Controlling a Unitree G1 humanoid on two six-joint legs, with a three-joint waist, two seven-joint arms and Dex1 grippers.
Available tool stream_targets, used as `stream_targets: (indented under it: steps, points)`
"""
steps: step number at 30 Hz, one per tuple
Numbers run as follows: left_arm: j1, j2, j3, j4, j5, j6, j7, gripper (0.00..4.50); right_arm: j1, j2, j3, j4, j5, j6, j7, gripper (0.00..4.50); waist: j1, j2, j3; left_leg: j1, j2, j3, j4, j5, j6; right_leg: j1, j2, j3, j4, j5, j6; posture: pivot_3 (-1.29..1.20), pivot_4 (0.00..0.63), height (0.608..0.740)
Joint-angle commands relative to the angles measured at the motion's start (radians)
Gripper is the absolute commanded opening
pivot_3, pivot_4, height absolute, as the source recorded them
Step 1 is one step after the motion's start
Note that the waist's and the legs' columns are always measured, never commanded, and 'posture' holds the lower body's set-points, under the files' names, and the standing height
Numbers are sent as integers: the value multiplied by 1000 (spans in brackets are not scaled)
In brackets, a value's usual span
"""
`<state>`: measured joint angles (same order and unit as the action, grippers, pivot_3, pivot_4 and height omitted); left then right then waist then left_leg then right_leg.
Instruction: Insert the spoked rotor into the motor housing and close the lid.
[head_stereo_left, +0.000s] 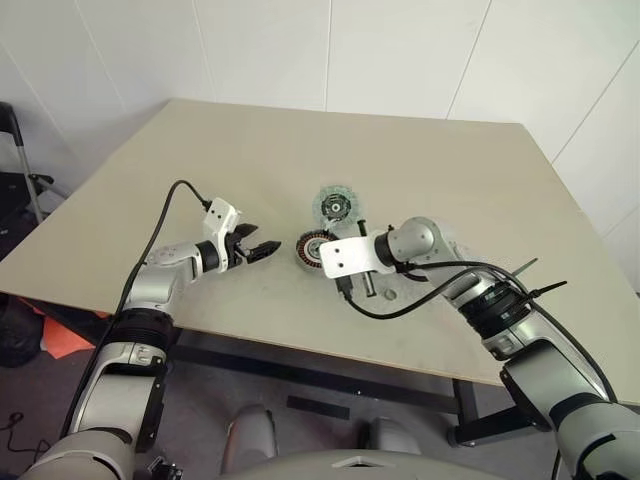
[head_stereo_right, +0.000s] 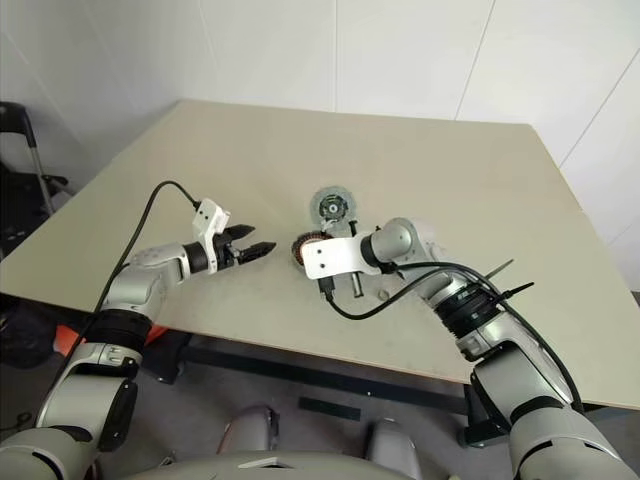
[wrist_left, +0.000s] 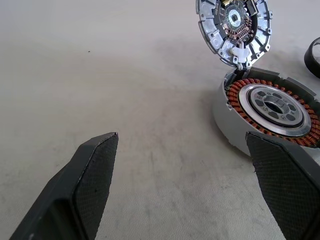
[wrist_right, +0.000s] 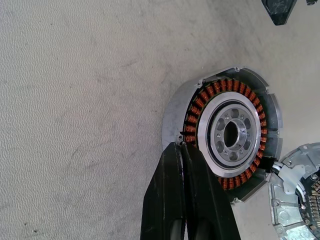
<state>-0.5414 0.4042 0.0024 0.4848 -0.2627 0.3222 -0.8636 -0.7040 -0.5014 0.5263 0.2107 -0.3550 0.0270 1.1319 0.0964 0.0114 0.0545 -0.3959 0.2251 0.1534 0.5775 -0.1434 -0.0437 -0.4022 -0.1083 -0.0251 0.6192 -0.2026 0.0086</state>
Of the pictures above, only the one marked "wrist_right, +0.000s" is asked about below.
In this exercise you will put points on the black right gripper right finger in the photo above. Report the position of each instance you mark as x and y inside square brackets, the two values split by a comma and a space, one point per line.
[207, 205]

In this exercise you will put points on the silver motor lid circuit board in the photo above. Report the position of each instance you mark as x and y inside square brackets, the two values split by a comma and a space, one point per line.
[285, 217]

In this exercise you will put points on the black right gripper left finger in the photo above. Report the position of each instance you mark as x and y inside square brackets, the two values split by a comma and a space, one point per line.
[163, 200]

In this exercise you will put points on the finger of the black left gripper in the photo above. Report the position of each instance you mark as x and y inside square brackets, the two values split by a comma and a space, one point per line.
[313, 2]
[279, 11]

